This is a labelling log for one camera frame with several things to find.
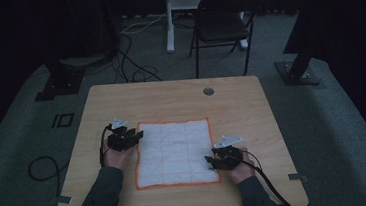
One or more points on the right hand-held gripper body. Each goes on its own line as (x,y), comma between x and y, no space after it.
(229,155)

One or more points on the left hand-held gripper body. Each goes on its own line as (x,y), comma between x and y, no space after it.
(120,139)

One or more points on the white cloth with orange edge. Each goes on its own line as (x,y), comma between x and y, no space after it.
(175,154)

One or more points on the person's left hand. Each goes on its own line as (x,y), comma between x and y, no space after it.
(117,158)

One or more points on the person's right hand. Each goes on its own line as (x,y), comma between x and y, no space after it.
(242,173)

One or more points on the grey round table grommet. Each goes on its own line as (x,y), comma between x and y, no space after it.
(208,91)

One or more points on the grey tape strip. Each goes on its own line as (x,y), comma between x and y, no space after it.
(64,199)
(295,176)

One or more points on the black folding chair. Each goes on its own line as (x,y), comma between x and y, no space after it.
(220,22)

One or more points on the black stand with base plate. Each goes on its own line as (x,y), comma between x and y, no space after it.
(63,80)
(297,69)

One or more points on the white desk frame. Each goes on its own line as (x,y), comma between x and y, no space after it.
(171,13)

